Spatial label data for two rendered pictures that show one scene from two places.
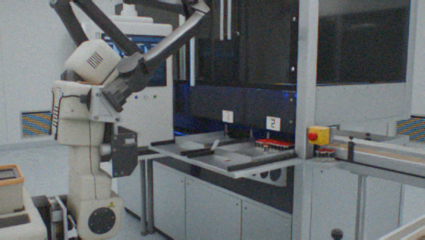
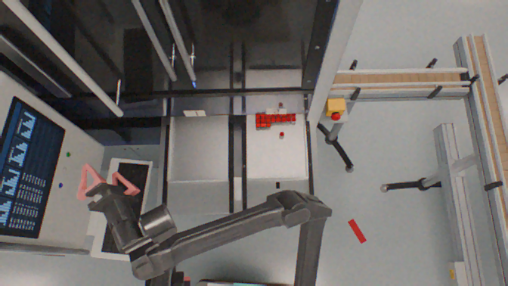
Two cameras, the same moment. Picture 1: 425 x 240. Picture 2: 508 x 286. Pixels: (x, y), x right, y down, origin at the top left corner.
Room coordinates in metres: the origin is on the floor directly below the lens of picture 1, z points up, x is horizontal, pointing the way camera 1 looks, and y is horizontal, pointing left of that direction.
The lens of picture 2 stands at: (1.50, 0.21, 2.49)
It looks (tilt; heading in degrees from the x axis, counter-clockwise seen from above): 73 degrees down; 309
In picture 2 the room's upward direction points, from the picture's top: 2 degrees counter-clockwise
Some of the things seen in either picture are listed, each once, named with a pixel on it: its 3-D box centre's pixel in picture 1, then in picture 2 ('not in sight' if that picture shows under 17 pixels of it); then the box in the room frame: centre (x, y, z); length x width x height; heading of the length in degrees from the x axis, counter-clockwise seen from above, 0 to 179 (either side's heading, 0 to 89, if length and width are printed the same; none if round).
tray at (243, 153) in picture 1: (259, 150); (276, 141); (1.77, -0.23, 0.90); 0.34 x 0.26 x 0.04; 128
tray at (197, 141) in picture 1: (215, 140); (199, 142); (2.04, -0.02, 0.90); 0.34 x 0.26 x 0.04; 128
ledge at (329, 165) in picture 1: (327, 162); (332, 107); (1.66, -0.52, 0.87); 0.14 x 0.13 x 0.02; 128
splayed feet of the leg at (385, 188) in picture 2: not in sight; (421, 185); (0.97, -0.77, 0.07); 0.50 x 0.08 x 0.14; 38
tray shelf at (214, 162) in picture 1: (225, 152); (238, 159); (1.86, -0.07, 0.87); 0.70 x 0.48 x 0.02; 38
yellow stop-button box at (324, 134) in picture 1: (319, 135); (334, 106); (1.64, -0.48, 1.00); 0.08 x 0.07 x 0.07; 128
